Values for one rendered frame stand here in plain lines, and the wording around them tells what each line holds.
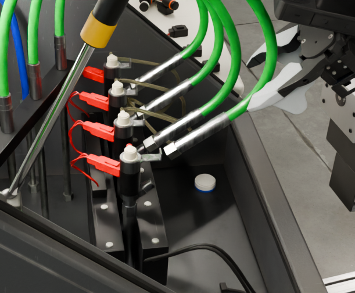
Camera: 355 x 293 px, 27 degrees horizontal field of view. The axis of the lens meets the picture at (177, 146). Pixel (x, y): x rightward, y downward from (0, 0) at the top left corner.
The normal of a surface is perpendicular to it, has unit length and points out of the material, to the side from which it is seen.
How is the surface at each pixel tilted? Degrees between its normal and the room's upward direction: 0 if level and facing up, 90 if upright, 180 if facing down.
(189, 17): 0
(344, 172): 90
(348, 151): 90
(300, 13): 101
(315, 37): 48
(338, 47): 66
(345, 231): 0
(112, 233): 0
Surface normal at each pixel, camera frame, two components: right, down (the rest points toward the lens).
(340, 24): -0.05, 0.74
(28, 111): 0.05, -0.80
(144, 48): 0.17, 0.60
